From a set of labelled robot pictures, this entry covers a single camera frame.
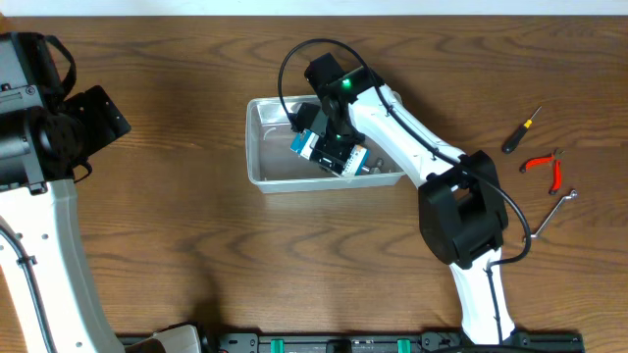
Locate blue white screwdriver set box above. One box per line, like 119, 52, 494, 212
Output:
290, 129, 370, 177

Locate clear plastic container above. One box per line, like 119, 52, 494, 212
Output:
245, 97, 405, 193

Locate black handled screwdriver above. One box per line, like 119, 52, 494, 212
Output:
501, 106, 542, 154

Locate red handled pliers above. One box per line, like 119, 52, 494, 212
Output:
519, 148, 564, 195

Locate silver wrench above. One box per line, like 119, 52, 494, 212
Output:
530, 188, 579, 239

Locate small claw hammer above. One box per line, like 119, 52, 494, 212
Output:
361, 158, 384, 175

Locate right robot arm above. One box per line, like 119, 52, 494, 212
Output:
289, 54, 514, 344

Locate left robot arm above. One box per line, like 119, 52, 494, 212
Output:
1, 32, 131, 352

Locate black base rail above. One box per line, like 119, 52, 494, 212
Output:
121, 331, 586, 353

